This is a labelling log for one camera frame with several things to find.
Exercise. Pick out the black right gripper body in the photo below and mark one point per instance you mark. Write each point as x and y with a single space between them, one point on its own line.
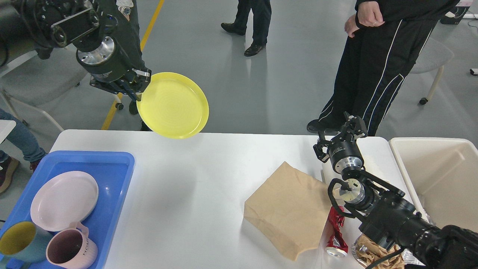
344 153

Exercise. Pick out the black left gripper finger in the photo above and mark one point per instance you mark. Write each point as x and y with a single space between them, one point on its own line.
136 82
115 87

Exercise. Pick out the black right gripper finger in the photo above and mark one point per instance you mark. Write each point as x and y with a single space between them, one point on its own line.
353 129
321 147

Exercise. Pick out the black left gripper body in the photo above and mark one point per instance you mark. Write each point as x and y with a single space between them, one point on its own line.
106 63

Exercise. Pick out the yellow plastic plate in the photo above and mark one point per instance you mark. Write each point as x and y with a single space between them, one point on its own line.
173 106

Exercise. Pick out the pink mug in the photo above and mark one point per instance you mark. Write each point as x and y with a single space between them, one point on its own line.
72 248

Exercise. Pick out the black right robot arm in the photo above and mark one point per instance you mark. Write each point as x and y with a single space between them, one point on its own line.
387 218

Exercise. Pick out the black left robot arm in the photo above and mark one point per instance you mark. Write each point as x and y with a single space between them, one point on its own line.
104 32

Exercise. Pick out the white paper cup left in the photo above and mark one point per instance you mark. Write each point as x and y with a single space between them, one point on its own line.
328 175

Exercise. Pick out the person in grey trousers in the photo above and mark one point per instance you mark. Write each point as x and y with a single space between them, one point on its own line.
129 10

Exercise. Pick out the grey chair left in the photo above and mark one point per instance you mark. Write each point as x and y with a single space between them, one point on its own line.
37 82

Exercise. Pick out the grey chair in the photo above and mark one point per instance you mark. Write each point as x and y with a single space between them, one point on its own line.
434 56
37 82

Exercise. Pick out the brown paper bag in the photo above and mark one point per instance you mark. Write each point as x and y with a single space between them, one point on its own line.
291 209

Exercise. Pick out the person in striped black pants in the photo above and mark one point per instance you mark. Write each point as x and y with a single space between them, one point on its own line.
385 38

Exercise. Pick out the crushed red can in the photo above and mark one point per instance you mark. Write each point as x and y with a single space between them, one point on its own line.
336 245

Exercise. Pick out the beige plastic bin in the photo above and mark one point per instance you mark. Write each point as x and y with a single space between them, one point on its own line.
441 175

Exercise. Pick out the foil tray with paper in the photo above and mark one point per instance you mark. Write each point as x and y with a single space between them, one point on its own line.
365 252

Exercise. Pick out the grey chair right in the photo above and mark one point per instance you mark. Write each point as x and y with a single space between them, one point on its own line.
434 56

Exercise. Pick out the person in blue jeans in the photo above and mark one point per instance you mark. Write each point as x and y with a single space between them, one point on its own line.
23 139

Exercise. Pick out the pink plate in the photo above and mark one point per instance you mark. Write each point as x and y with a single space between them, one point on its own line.
64 199

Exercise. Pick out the teal mug yellow inside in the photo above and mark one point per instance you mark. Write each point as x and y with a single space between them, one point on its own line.
24 241

